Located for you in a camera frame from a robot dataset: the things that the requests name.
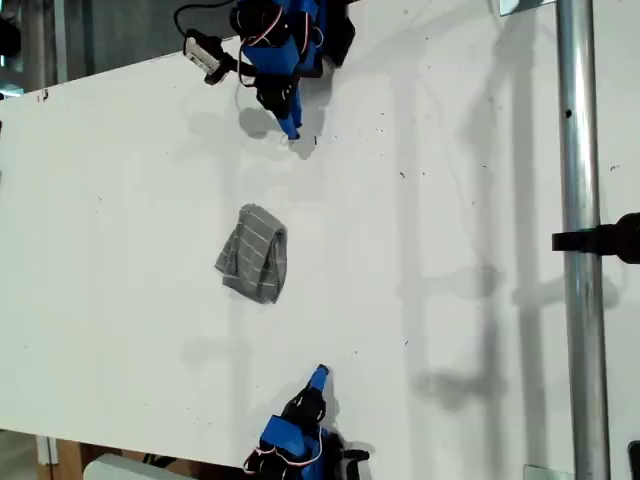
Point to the grey striped towel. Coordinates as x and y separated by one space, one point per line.
252 255

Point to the white box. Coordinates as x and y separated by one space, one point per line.
125 470

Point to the wooden table leg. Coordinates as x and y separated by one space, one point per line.
67 460

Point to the black round object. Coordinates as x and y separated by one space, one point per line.
9 37

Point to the black clamp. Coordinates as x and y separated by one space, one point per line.
610 240

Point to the black camera stalk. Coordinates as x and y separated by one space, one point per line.
230 62

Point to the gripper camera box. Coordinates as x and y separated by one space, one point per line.
354 465
202 52

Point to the steel post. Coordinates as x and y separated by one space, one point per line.
580 150

